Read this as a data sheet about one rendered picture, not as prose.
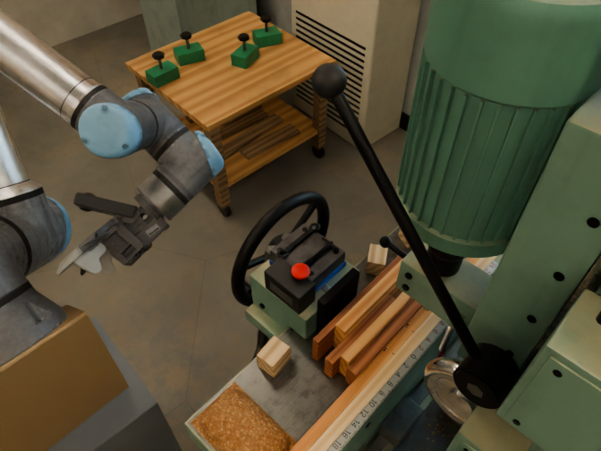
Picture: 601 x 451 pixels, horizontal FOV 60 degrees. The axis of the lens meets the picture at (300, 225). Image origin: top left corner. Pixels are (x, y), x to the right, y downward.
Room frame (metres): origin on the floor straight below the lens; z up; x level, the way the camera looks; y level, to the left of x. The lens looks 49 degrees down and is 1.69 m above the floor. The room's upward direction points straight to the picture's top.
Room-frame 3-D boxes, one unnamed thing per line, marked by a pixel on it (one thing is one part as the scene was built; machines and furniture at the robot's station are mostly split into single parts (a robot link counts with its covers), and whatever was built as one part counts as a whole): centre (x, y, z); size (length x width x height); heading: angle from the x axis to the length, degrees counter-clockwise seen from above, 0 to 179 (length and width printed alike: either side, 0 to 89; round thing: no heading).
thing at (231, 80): (1.91, 0.29, 0.32); 0.66 x 0.57 x 0.64; 133
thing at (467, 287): (0.45, -0.22, 1.03); 0.14 x 0.07 x 0.09; 47
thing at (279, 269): (0.53, 0.00, 0.99); 0.13 x 0.11 x 0.06; 137
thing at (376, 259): (0.59, -0.14, 0.92); 0.04 x 0.03 x 0.04; 167
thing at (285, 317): (0.53, -0.01, 0.91); 0.15 x 0.14 x 0.09; 137
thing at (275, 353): (0.39, 0.04, 0.92); 0.04 x 0.03 x 0.04; 143
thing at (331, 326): (0.48, -0.10, 0.93); 0.24 x 0.01 x 0.06; 137
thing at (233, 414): (0.28, 0.09, 0.92); 0.14 x 0.09 x 0.04; 47
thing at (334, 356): (0.43, -0.10, 0.93); 0.16 x 0.02 x 0.05; 137
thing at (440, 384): (0.29, -0.22, 1.02); 0.12 x 0.03 x 0.12; 47
